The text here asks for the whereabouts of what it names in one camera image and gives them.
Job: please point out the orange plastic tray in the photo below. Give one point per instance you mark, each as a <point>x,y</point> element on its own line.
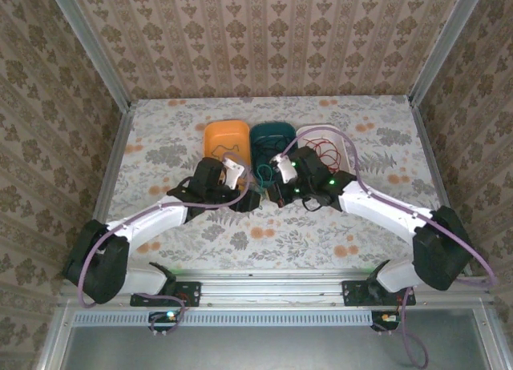
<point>224,131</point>

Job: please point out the left small controller board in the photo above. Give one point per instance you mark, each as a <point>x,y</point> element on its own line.
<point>162,320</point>

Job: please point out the teal plastic tray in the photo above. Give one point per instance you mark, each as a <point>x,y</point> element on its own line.
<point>272,127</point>

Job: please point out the floral tablecloth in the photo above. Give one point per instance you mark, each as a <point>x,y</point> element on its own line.
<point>180,117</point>

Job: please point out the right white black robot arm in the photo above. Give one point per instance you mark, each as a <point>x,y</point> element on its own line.
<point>441,250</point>

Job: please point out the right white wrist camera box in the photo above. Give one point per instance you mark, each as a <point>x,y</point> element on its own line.
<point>285,170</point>

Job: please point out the white plastic tray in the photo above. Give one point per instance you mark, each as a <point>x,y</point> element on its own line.
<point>340,145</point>

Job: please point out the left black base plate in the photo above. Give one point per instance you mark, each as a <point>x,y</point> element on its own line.
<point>188,294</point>

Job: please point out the small controller board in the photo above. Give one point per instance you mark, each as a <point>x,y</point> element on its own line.
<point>384,320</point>
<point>162,320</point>

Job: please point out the aluminium frame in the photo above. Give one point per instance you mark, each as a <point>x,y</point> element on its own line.
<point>260,284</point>

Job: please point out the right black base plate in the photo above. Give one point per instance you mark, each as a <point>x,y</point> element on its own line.
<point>352,294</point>

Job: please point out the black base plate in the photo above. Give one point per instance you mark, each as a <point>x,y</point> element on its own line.
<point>352,294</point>
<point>188,294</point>

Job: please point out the right small controller board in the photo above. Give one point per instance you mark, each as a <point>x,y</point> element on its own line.
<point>384,320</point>

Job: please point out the grey metal panel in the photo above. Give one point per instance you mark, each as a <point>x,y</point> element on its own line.
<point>260,350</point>

